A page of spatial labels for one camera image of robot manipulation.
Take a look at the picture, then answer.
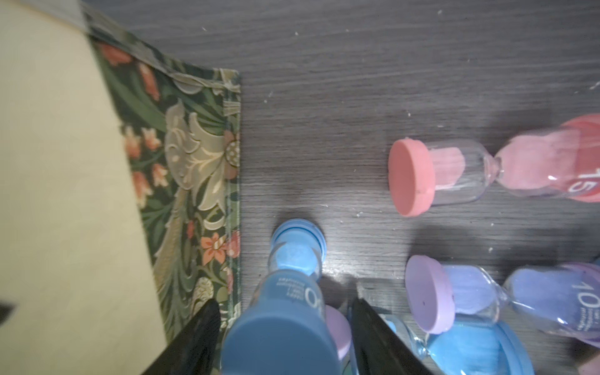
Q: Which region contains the light blue hourglass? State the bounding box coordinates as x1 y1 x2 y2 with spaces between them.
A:
348 308 535 375

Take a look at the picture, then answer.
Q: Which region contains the purple hourglass cluster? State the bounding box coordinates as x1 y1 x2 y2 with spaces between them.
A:
325 306 353 361

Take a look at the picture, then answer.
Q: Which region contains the pink hourglass far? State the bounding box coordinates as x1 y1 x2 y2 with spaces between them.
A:
387 114 599 217

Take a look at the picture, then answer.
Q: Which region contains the cream canvas tote bag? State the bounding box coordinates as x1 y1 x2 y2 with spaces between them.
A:
1 1 242 374

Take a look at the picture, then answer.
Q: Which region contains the purple hourglass lying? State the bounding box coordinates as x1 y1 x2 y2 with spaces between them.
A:
405 256 599 347

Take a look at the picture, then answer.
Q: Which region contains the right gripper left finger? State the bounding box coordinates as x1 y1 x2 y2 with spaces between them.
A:
143 298 221 375

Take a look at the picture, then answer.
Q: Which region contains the dark blue hourglass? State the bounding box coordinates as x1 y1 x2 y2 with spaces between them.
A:
220 219 342 374

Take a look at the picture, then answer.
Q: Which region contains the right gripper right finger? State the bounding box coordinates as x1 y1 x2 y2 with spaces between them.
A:
350 298 431 375

